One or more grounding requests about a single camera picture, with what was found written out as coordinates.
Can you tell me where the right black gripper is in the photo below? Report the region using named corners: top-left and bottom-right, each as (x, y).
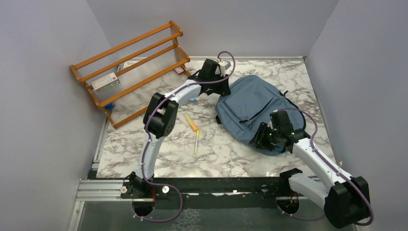
top-left (249, 122), bottom-right (281, 151)

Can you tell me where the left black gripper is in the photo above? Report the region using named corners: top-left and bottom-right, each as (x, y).
top-left (207, 72), bottom-right (230, 95)

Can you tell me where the blue backpack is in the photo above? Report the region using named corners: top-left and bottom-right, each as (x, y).
top-left (215, 75), bottom-right (306, 156)

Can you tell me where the orange highlighter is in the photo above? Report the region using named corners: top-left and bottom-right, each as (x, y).
top-left (184, 113), bottom-right (198, 132)

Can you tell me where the yellow capped pen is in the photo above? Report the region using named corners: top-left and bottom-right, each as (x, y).
top-left (194, 130), bottom-right (200, 154)

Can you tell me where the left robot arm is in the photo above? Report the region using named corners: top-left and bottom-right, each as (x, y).
top-left (129, 59), bottom-right (236, 198)

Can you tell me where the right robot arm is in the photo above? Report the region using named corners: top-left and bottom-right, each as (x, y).
top-left (249, 108), bottom-right (374, 229)

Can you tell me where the small red white box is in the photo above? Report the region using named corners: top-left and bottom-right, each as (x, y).
top-left (174, 66), bottom-right (186, 75)

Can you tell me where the wooden shelf rack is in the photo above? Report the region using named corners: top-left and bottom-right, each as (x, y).
top-left (70, 20), bottom-right (190, 129)

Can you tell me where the white box on shelf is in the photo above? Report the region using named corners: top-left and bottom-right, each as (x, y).
top-left (91, 72), bottom-right (120, 92)

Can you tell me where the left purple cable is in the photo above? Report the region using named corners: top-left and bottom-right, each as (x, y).
top-left (131, 51), bottom-right (237, 223)

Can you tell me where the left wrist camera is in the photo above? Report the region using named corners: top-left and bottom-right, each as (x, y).
top-left (215, 61), bottom-right (231, 77)

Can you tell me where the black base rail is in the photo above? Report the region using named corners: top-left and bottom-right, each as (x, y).
top-left (88, 170), bottom-right (322, 218)

